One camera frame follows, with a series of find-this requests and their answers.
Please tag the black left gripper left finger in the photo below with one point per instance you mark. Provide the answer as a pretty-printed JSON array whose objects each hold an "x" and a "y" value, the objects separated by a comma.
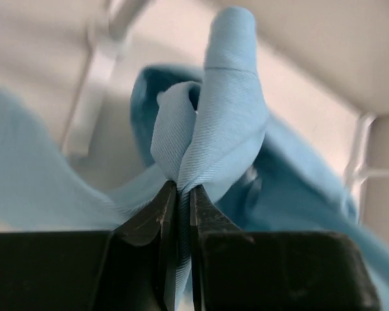
[{"x": 144, "y": 256}]

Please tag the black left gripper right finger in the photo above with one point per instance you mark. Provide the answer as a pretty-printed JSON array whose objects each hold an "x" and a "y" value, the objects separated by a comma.
[{"x": 222, "y": 258}]

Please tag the light blue trousers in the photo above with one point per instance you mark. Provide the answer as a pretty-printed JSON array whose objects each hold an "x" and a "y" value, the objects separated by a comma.
[{"x": 207, "y": 127}]

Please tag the white clothes rack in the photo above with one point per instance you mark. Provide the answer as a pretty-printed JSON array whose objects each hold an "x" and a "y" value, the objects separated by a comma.
[{"x": 109, "y": 36}]

